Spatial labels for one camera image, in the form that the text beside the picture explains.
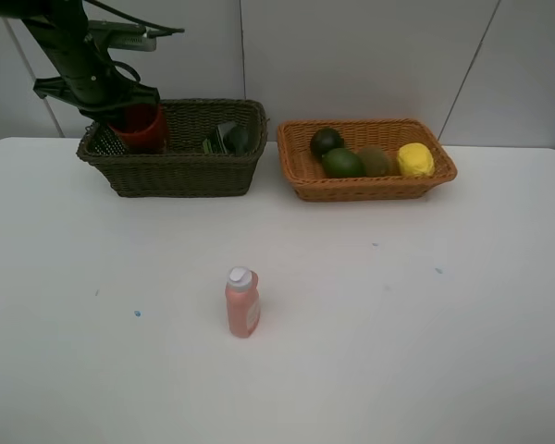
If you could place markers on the brown kiwi fruit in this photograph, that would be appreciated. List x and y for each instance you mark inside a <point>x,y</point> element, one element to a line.
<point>375,160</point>

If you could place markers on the dark brown wicker basket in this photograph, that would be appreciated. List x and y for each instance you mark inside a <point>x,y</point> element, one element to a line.
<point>185,170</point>

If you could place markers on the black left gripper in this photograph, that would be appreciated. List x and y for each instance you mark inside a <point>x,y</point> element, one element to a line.
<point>100,99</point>

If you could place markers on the dark mangosteen fruit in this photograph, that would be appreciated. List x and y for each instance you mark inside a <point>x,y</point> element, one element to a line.
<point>326,140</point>

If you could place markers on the green lime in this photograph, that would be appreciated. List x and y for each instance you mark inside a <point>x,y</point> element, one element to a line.
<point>341,163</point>

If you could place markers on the pink lotion bottle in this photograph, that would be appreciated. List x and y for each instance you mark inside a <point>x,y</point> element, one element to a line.
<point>243,301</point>

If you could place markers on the orange wicker basket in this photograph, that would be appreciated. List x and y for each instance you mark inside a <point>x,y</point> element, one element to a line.
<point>306,176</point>

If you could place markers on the red plastic cup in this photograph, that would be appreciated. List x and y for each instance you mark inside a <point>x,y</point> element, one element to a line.
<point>143,129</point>

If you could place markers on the dark green black bottle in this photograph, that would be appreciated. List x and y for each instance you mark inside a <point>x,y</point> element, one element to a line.
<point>227,138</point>

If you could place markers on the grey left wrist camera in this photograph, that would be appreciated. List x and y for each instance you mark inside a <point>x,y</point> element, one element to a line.
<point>123,36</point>

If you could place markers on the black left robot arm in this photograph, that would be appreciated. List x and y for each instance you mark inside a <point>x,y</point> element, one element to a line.
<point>60,28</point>

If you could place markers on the yellow lemon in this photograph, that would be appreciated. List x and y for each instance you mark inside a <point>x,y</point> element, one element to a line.
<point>415,160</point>

